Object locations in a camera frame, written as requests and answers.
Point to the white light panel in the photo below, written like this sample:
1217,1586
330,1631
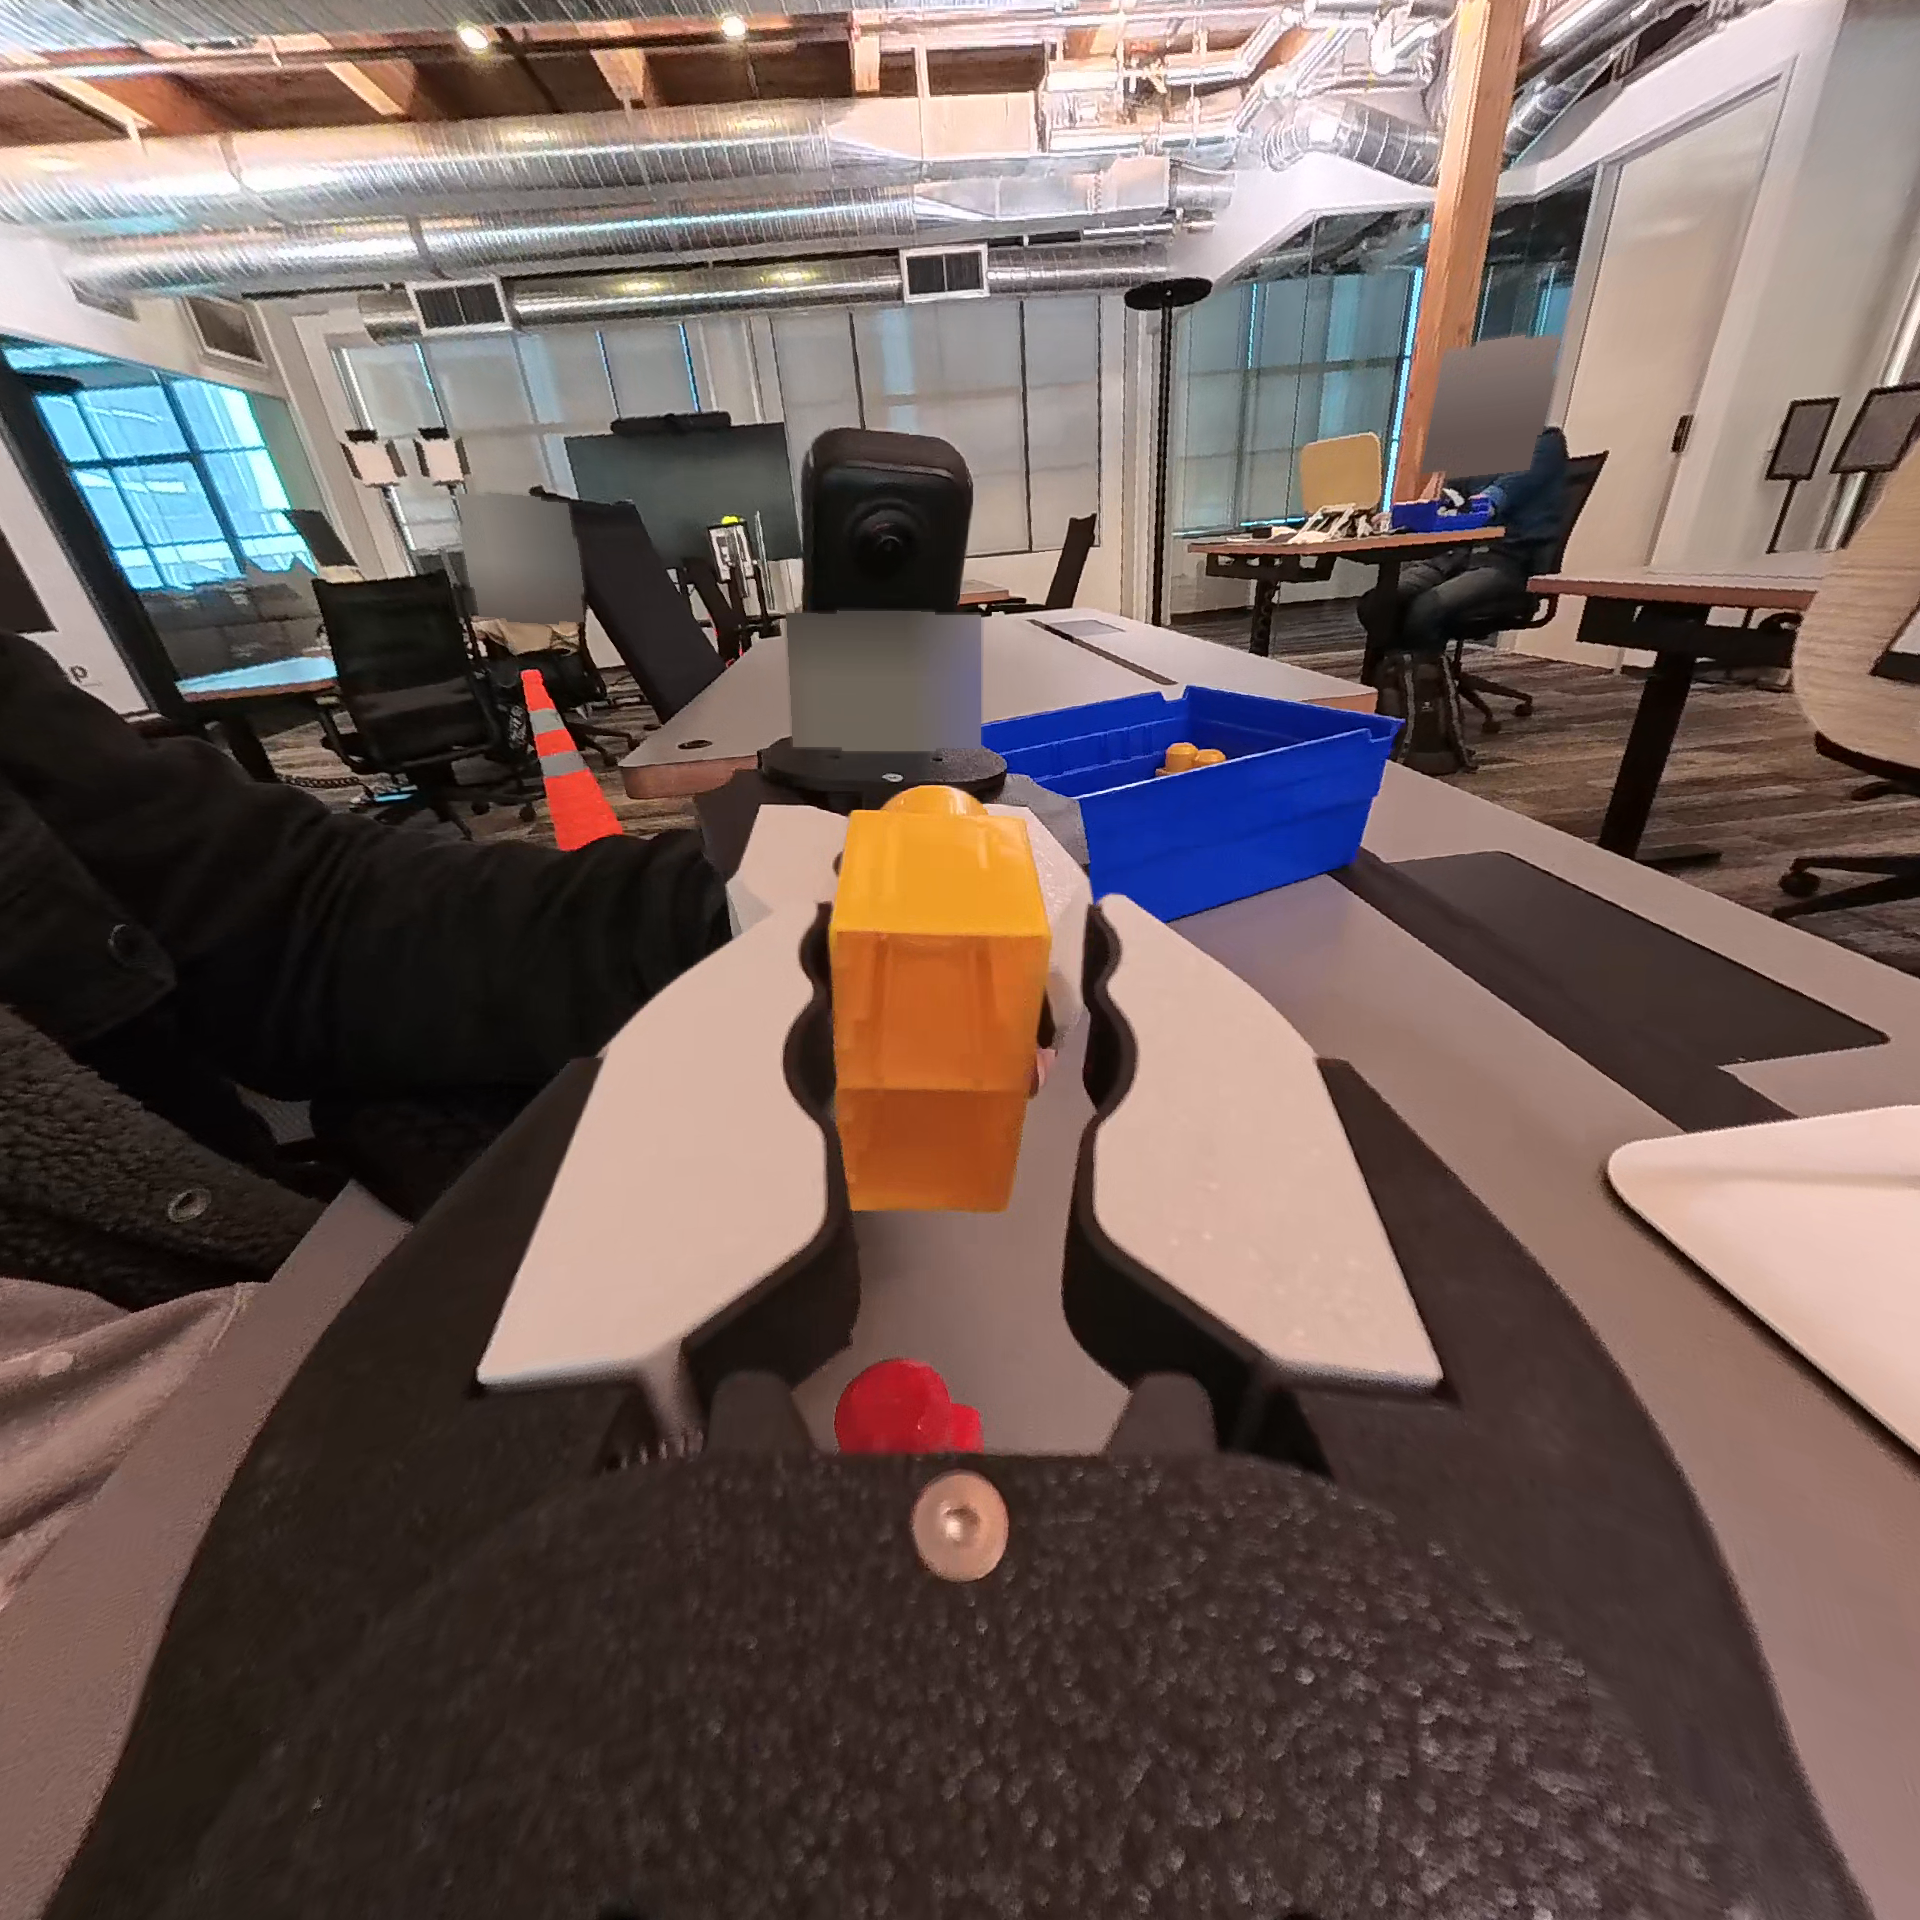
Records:
438,456
368,457

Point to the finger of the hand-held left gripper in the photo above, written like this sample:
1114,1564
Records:
786,868
1058,878

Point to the red single-stud block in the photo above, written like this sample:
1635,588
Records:
901,1410

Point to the blue plastic bin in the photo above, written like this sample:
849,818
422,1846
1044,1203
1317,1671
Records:
1214,840

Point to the black floor lamp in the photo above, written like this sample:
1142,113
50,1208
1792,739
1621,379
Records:
1170,292

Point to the wooden pillar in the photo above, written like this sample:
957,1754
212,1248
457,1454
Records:
1464,225

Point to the dark display screen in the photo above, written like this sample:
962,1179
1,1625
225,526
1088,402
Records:
675,487

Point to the beige office chair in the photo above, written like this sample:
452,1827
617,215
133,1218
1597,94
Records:
1861,662

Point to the black office chair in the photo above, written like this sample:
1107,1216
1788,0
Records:
405,662
1073,556
1574,510

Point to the white document stand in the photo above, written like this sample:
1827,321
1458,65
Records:
1798,1243

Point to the black backpack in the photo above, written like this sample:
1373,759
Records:
1418,713

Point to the orange traffic cone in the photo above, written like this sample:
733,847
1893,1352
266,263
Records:
568,780

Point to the silver air duct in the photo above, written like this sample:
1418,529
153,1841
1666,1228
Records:
675,270
451,159

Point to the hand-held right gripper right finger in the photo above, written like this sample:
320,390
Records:
1244,1200

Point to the yellow two-stud block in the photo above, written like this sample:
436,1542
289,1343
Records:
1194,761
931,1003

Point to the air vent grille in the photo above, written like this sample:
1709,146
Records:
459,305
945,272

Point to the black sign stand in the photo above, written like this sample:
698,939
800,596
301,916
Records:
1881,428
1803,435

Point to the grey wood-edged desk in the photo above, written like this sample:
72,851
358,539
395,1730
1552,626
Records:
1681,588
1276,552
254,678
705,728

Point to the small blue bin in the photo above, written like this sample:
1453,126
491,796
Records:
1441,520

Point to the person's left forearm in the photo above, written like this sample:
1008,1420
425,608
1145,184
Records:
376,931

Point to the beige divider panel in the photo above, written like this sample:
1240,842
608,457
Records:
1340,474

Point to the black leaning board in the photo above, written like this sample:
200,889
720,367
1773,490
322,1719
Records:
629,600

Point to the person's grey garment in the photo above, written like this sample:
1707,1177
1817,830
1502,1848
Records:
89,1394

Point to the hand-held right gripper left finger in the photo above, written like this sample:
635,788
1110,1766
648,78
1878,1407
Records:
675,1200

